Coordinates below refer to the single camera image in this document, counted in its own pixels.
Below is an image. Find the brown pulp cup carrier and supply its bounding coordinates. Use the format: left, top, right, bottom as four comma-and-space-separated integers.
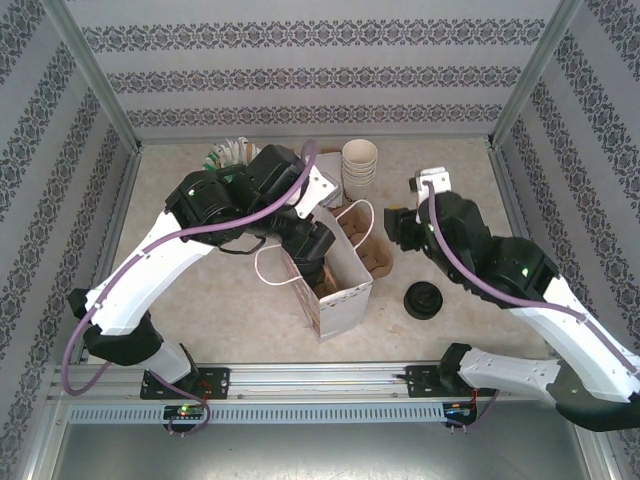
332, 205, 395, 279
312, 262, 344, 299

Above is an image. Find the patterned white paper bag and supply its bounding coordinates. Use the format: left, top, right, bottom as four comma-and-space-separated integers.
253, 199, 376, 345

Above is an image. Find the black plastic cup lid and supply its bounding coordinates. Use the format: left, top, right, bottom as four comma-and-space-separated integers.
403, 281, 444, 320

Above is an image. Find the grey metal sheet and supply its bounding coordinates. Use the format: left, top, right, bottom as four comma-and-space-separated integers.
29, 399, 616, 480

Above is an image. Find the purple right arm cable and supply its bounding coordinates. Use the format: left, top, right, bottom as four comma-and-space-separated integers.
422, 180, 640, 436

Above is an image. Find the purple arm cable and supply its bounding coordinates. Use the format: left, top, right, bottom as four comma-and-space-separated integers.
422, 180, 640, 436
62, 139, 320, 437

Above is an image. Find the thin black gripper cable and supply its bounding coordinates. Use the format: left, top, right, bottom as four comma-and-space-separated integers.
214, 234, 267, 255

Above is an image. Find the aluminium frame side rail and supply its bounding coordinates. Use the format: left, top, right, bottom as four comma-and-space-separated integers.
487, 139, 619, 480
64, 148, 145, 371

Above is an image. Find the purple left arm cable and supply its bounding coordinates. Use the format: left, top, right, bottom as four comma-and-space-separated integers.
62, 139, 320, 437

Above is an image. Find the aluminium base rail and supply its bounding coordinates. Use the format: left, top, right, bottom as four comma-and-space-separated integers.
49, 362, 589, 401

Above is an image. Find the grey slotted cable duct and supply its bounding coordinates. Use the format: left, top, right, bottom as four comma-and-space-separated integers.
67, 402, 447, 426

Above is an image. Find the aluminium frame post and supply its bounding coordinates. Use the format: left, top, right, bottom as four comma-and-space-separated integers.
39, 0, 144, 152
489, 0, 586, 150

